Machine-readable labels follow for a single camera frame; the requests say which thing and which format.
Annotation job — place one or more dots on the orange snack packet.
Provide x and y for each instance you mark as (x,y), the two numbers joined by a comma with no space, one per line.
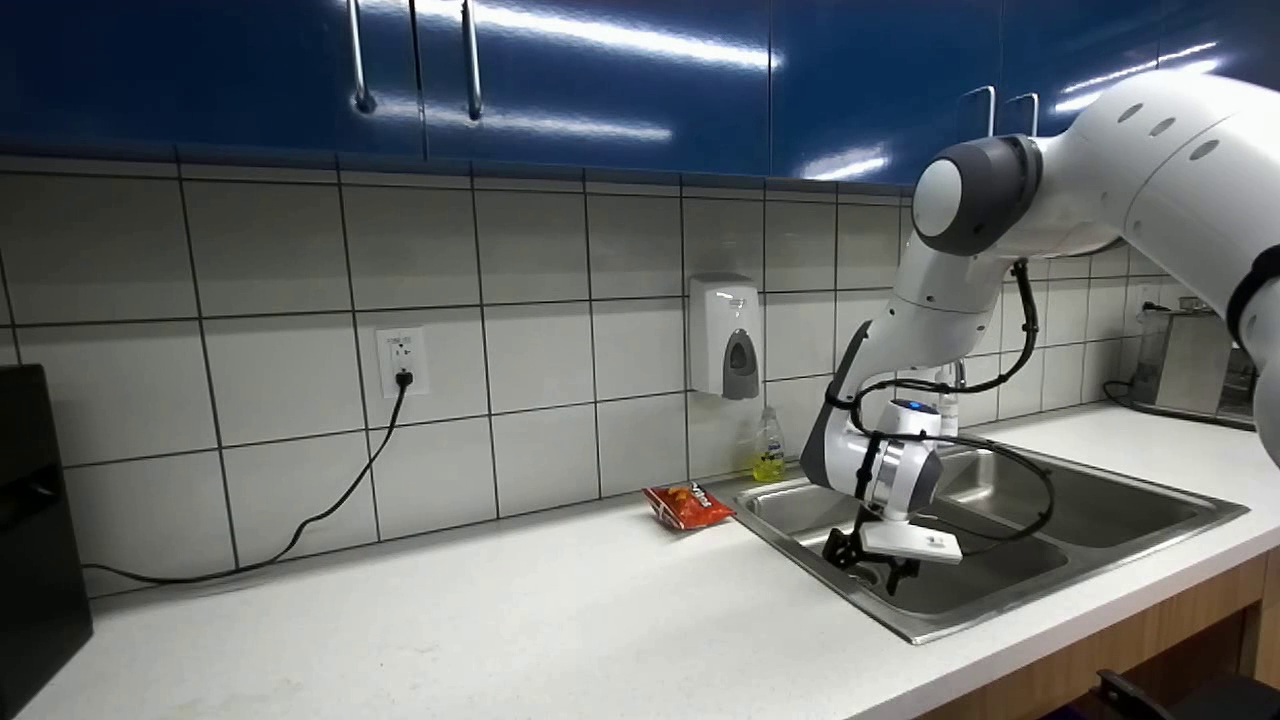
(684,507)

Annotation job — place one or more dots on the stainless steel double sink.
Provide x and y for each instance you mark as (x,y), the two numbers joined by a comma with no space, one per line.
(1135,515)

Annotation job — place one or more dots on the black microwave oven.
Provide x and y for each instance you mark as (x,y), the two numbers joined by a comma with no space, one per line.
(37,544)

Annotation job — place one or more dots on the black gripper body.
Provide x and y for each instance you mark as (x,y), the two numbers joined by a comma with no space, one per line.
(849,544)

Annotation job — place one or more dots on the white wall power outlet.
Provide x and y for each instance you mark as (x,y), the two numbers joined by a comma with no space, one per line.
(402,361)

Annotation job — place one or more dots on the black chair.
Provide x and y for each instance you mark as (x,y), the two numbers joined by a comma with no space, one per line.
(1173,697)

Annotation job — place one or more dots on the white wall soap dispenser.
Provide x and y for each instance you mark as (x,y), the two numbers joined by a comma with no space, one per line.
(727,341)

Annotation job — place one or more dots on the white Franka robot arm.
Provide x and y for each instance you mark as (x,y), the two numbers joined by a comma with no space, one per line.
(1145,175)

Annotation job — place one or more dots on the wooden base cabinet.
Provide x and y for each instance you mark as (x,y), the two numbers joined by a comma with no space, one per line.
(1145,632)

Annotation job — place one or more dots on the stainless steel countertop appliance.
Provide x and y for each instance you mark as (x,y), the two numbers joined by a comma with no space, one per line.
(1193,365)

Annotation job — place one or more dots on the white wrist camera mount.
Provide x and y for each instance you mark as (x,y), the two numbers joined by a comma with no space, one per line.
(922,537)

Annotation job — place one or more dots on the yellow-green dish soap bottle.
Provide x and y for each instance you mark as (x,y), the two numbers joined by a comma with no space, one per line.
(768,463)

